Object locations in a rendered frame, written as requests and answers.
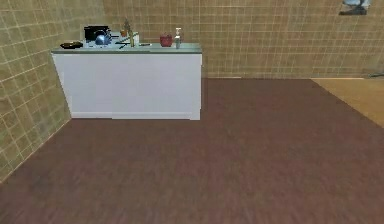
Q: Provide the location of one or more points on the white kitchen counter cabinet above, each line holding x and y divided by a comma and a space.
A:
133, 83

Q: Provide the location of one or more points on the white soap dispenser bottle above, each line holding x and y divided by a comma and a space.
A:
178, 39

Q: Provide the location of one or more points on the black utensil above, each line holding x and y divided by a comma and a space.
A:
145, 44

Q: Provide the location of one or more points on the olive green bottle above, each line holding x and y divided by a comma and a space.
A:
132, 39

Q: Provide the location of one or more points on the small potted house plant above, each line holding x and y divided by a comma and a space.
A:
125, 28

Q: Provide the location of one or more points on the blue round kettle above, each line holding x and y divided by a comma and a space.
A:
102, 38

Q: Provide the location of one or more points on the black box appliance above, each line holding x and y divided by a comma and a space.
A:
92, 30

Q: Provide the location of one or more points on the black frying pan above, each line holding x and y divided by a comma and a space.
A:
71, 45

